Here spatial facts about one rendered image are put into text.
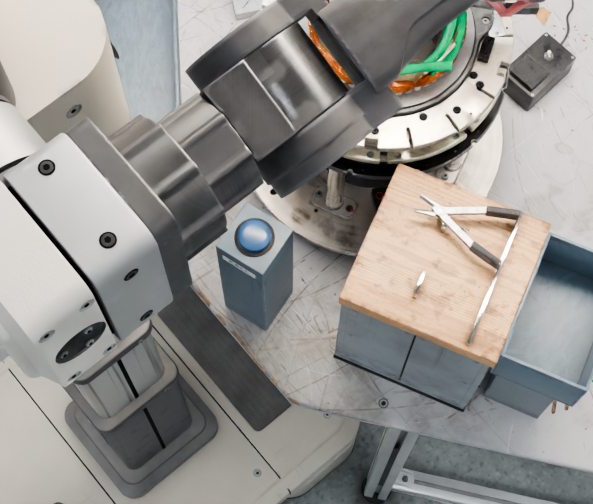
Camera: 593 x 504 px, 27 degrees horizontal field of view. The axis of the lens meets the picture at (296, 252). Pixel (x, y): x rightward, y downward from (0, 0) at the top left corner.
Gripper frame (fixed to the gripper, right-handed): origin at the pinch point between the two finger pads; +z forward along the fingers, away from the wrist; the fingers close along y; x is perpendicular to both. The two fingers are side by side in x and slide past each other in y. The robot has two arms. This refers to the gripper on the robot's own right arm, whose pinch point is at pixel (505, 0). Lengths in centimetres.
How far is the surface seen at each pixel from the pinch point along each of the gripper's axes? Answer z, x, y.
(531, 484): 118, -21, -37
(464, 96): 7.8, 4.2, -8.8
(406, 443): 57, 8, -42
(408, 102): 6.9, 11.1, -10.2
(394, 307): 11.0, 12.7, -35.1
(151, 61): 13.9, 43.9, -1.2
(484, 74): 7.8, 1.7, -5.8
